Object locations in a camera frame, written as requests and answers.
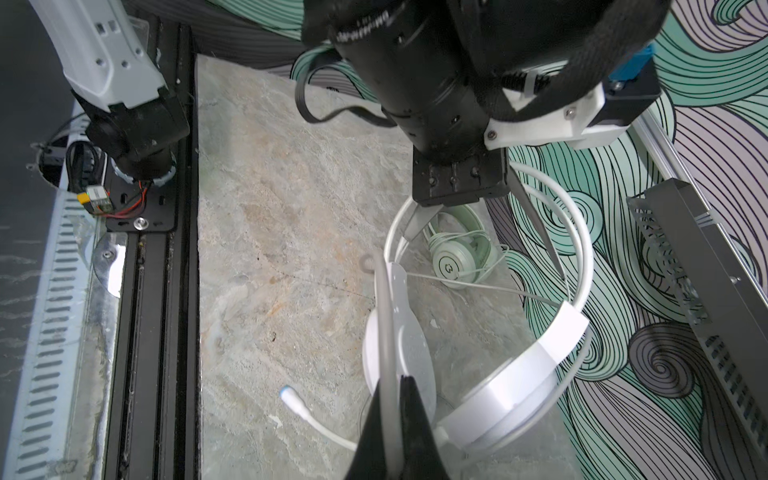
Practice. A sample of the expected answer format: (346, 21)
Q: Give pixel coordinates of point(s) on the white slotted cable duct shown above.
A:
(44, 401)

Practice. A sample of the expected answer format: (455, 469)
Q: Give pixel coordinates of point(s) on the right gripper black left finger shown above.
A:
(369, 460)

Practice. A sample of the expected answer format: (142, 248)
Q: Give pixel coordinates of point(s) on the mint green headphones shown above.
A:
(461, 248)

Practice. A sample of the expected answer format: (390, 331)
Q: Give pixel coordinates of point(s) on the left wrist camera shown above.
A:
(594, 120)

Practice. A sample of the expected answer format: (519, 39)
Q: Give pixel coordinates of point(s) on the black perforated wall tray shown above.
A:
(720, 297)

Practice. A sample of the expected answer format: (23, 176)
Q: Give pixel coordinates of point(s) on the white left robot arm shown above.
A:
(442, 71)

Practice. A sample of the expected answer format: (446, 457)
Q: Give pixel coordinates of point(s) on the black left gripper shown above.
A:
(484, 174)

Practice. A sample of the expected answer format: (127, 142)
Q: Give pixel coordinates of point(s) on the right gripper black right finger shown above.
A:
(422, 460)

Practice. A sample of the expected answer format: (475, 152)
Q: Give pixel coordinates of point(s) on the aluminium wall rail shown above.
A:
(660, 148)

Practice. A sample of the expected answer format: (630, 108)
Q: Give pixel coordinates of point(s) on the white headphones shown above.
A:
(320, 325)

